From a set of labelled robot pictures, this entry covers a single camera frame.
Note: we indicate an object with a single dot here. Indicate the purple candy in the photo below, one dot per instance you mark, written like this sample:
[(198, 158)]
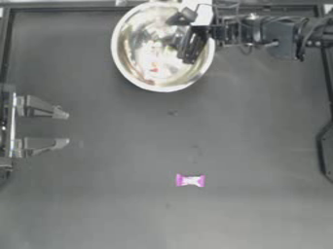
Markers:
[(190, 180)]

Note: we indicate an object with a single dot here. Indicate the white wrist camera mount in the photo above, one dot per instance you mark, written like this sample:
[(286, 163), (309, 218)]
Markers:
[(201, 14)]

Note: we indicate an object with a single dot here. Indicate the black table frame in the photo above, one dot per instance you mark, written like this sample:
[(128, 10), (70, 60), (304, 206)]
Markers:
[(64, 6)]

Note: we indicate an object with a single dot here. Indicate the steel bowl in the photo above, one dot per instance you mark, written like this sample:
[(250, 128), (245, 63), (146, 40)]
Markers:
[(138, 39)]

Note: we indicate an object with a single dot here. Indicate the red candy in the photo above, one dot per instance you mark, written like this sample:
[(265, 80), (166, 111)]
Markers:
[(154, 69)]

